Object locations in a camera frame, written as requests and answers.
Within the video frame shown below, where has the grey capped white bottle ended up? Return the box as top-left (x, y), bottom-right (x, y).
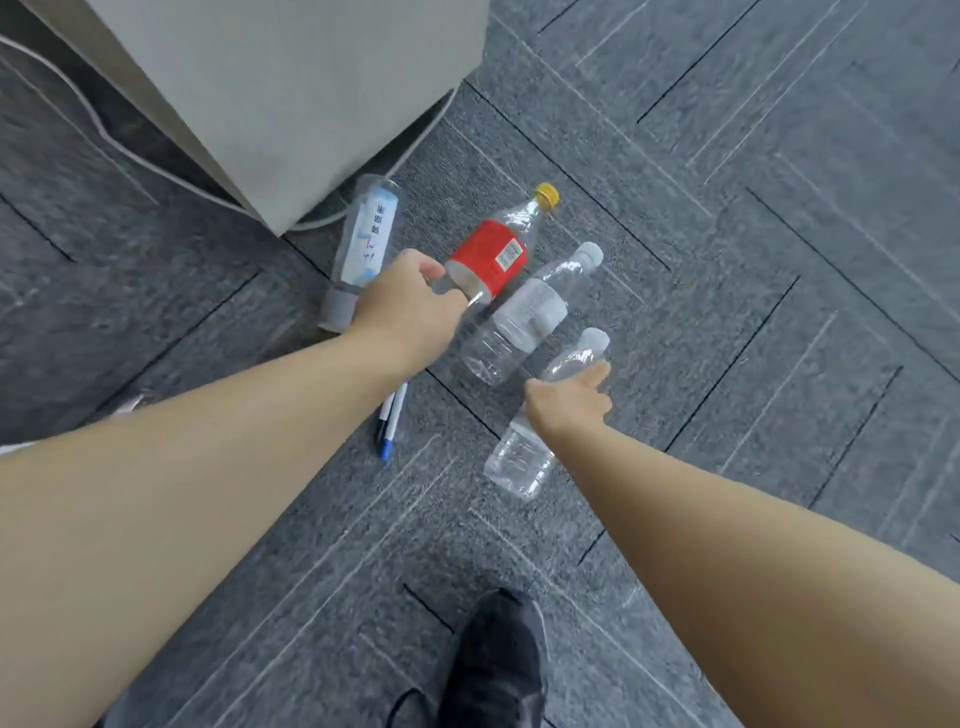
top-left (318, 173), bottom-right (406, 335)

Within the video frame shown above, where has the person's right hand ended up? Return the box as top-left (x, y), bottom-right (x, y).
top-left (522, 361), bottom-right (615, 451)

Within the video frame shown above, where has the person's left forearm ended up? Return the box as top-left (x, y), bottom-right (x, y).
top-left (0, 329), bottom-right (429, 728)

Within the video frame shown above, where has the person's left hand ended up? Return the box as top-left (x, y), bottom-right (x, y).
top-left (346, 248), bottom-right (470, 376)

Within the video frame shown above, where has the white floor cable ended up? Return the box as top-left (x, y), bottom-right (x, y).
top-left (0, 33), bottom-right (460, 234)

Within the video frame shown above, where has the person's right black shoe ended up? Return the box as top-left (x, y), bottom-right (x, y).
top-left (437, 588), bottom-right (549, 728)

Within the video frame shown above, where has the bunch of white markers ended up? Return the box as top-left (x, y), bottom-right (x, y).
top-left (373, 380), bottom-right (410, 464)

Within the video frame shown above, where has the person's right forearm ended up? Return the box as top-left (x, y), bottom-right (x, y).
top-left (539, 419), bottom-right (960, 728)

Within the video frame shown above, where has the red labelled bottle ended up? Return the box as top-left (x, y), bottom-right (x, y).
top-left (431, 182), bottom-right (562, 309)

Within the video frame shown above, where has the beige drawer pedestal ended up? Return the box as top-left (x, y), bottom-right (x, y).
top-left (18, 0), bottom-right (493, 238)

